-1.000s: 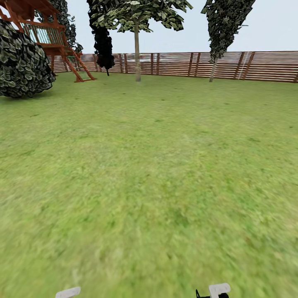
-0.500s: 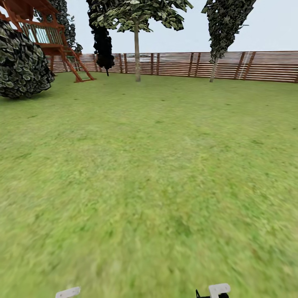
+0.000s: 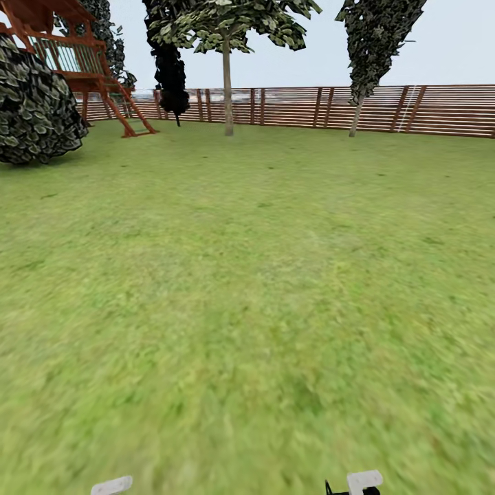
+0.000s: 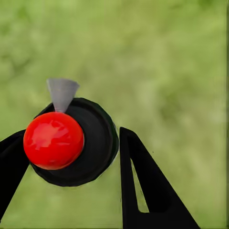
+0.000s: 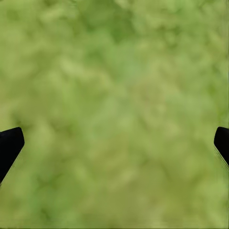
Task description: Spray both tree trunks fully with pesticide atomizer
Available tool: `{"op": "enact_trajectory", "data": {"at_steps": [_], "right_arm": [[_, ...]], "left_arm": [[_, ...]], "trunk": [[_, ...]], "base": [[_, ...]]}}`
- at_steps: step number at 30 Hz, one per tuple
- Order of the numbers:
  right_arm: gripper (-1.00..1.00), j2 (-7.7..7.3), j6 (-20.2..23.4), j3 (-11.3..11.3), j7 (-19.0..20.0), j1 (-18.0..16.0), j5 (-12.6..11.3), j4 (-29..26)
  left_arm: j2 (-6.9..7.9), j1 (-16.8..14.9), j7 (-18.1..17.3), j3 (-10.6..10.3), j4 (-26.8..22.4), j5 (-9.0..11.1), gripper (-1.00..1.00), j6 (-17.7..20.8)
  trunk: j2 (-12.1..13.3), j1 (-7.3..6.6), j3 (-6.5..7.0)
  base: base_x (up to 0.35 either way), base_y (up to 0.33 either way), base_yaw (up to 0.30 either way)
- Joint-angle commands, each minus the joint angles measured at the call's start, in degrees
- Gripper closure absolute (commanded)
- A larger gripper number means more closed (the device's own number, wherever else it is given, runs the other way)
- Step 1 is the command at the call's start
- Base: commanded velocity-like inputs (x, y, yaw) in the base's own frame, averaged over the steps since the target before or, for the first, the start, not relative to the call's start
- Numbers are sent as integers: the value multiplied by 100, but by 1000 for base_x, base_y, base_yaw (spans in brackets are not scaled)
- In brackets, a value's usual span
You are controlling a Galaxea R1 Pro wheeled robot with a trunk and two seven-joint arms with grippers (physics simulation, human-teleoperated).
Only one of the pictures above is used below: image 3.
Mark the tree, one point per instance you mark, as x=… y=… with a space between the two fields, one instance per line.
x=376 y=29
x=101 y=28
x=222 y=25
x=170 y=72

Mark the bush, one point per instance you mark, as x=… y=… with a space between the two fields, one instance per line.
x=38 y=115

